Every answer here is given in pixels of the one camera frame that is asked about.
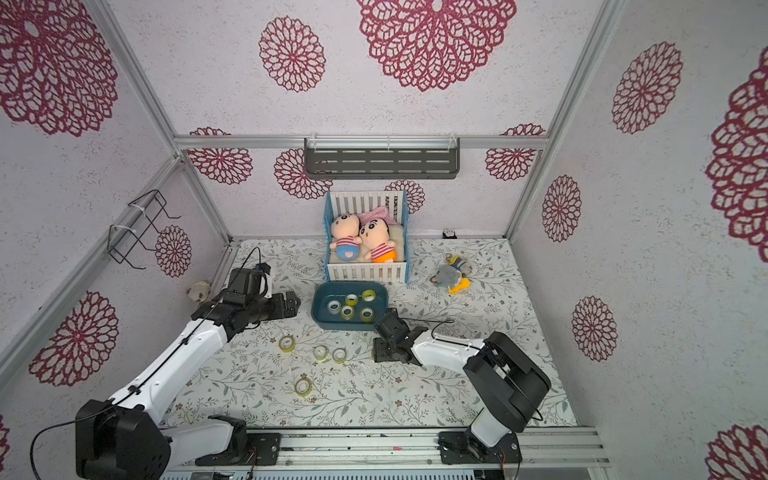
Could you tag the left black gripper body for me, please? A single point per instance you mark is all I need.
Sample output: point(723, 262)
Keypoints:
point(267, 308)

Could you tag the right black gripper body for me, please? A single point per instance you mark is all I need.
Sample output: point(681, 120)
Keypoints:
point(389, 334)

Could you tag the clear tape roll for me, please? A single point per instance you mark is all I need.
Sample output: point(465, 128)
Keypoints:
point(334, 307)

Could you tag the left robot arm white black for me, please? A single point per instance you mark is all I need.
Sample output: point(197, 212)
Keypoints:
point(123, 438)

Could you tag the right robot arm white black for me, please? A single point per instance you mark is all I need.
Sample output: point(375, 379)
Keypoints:
point(509, 384)

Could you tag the teal plastic storage box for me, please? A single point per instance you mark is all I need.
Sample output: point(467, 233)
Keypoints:
point(338, 290)

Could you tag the plush doll blue shorts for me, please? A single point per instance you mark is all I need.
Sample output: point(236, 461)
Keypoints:
point(345, 240)

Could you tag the blue white toy crib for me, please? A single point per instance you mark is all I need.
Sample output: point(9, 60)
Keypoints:
point(360, 203)

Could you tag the plush doll orange shorts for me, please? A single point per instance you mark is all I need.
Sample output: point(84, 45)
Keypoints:
point(375, 236)

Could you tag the pink pillow in crib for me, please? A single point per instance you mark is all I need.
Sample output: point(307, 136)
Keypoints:
point(379, 213)

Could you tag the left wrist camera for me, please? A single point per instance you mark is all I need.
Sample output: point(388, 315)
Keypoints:
point(247, 285)

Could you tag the small round plush on wall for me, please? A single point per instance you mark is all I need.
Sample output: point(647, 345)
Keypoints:
point(199, 292)

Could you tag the grey plush keychain toy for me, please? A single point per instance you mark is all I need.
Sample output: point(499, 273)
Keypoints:
point(453, 274)

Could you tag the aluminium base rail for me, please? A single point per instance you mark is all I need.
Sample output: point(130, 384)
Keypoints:
point(316, 449)

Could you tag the small black object at wall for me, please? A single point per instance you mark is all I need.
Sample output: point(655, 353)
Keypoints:
point(449, 233)

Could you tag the black wire wall rack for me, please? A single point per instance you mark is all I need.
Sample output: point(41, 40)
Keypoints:
point(123, 239)

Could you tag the grey wall shelf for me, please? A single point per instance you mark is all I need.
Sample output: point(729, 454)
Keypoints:
point(386, 159)

